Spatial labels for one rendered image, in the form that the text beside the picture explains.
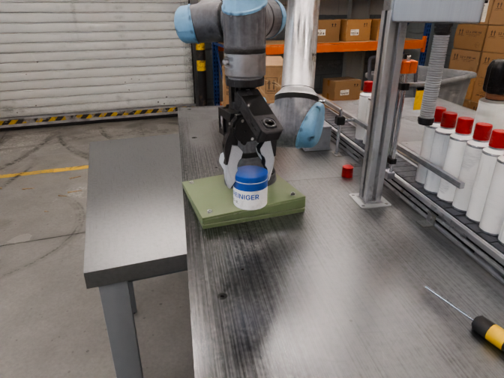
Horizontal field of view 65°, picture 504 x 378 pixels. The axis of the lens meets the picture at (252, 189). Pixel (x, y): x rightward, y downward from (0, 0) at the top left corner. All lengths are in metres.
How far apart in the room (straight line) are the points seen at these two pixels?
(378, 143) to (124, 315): 0.73
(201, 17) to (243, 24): 0.16
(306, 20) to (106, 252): 0.73
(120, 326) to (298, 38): 0.81
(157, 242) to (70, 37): 4.39
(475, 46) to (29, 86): 4.84
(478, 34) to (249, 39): 4.29
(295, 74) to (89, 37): 4.27
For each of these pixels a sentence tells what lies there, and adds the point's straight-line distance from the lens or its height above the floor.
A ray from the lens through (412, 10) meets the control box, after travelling 0.97.
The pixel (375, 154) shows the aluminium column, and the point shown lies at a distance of 1.07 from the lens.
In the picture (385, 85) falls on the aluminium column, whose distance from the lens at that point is 1.03.
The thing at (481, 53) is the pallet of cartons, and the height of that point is 0.87.
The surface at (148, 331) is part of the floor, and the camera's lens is 1.94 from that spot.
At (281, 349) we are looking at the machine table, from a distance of 0.67.
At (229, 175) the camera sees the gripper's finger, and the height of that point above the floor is 1.02.
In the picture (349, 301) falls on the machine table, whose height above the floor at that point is 0.83.
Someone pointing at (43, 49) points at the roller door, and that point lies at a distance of 5.23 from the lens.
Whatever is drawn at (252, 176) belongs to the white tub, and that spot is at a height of 1.02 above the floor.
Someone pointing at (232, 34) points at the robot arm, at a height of 1.27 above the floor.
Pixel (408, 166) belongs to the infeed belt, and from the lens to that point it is 1.28.
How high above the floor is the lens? 1.32
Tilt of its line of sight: 25 degrees down
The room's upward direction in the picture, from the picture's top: straight up
